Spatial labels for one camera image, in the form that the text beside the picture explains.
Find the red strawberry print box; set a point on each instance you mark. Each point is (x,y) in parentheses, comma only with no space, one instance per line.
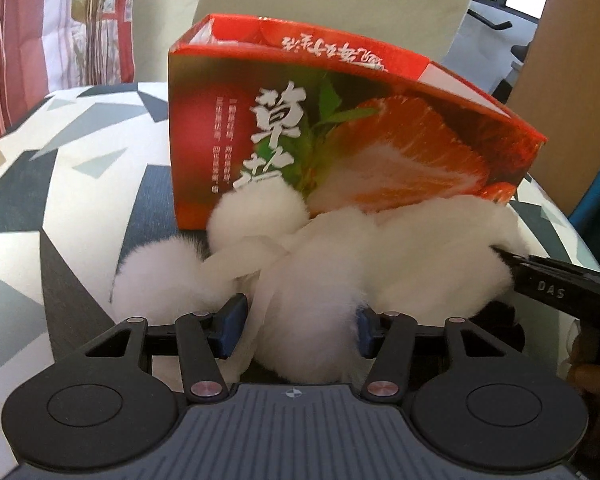
(280,125)

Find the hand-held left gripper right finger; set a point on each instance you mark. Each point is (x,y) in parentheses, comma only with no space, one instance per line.
(366,332)

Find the black office chair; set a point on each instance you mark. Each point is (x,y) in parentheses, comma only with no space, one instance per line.
(497,22)

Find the red white printed curtain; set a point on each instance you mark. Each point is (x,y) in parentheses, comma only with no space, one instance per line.
(25,25)

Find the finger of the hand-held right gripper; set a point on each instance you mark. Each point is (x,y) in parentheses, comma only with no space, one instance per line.
(545,285)

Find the wooden board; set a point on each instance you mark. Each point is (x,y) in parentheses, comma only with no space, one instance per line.
(570,60)

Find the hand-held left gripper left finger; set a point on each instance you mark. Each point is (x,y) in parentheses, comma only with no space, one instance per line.
(232,325)

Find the white fluffy plush toy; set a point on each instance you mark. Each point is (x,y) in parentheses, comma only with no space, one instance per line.
(405,260)

